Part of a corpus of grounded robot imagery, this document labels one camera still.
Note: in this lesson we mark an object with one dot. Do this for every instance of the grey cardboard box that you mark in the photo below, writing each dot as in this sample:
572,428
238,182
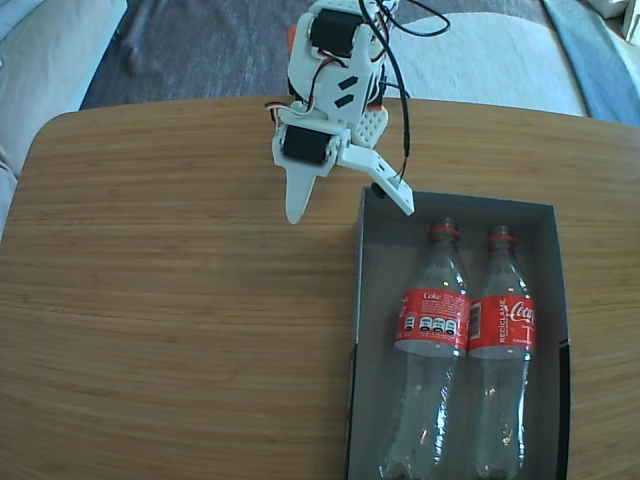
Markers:
550,280

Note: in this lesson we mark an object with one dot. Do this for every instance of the clear bottle nutrition-mark red label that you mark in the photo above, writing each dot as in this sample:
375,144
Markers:
430,330

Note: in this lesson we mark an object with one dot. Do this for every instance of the dark grey rug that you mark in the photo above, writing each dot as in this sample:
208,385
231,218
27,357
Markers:
210,50

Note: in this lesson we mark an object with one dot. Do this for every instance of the clear bottle Reciclame red label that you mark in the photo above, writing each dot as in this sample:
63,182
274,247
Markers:
505,330

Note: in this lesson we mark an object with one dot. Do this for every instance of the pale cloth cushion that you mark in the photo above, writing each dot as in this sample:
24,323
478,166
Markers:
40,60

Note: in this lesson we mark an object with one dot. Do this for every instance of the blue-grey cloth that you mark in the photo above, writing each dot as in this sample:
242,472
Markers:
590,60

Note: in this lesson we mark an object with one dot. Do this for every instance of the white cloth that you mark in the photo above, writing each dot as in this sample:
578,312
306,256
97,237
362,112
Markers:
475,60

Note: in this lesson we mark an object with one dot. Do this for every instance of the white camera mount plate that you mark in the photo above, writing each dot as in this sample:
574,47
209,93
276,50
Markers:
380,172

